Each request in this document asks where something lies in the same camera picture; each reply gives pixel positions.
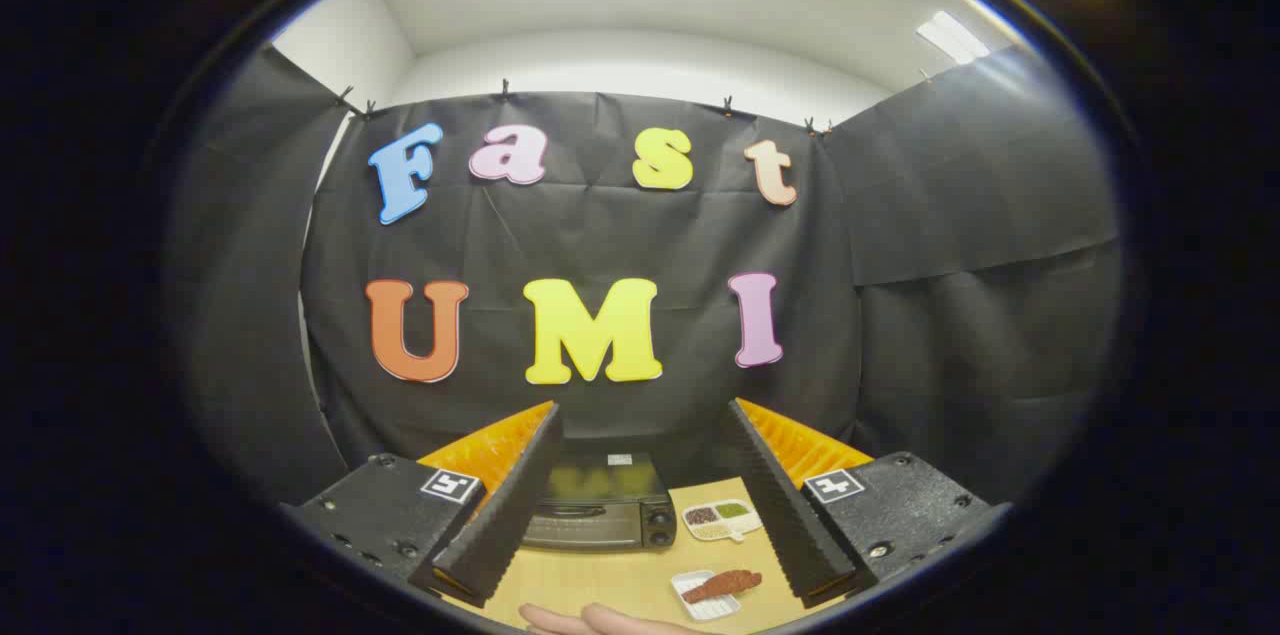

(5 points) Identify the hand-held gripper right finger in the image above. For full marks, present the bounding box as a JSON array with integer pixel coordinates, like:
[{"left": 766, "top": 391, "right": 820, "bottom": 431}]
[{"left": 727, "top": 398, "right": 1011, "bottom": 609}]

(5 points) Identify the black toaster oven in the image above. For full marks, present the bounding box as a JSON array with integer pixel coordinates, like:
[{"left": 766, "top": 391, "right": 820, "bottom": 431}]
[{"left": 520, "top": 452, "right": 678, "bottom": 553}]

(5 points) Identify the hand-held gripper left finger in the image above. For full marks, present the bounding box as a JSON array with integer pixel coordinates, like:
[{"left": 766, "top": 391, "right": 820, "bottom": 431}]
[{"left": 280, "top": 401, "right": 564, "bottom": 609}]

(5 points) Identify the white rectangular tray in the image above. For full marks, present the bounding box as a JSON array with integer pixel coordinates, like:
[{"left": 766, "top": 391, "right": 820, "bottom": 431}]
[{"left": 670, "top": 570, "right": 743, "bottom": 622}]

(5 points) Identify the brown meat piece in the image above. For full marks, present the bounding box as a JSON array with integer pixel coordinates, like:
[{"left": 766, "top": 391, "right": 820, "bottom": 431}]
[{"left": 682, "top": 570, "right": 763, "bottom": 604}]

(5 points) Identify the white divided spice dish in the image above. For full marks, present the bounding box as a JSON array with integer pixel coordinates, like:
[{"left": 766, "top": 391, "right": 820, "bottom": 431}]
[{"left": 682, "top": 500, "right": 763, "bottom": 543}]

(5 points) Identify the small ceiling light panel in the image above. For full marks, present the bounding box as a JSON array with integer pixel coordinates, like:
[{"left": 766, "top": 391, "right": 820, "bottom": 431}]
[{"left": 917, "top": 10, "right": 991, "bottom": 66}]

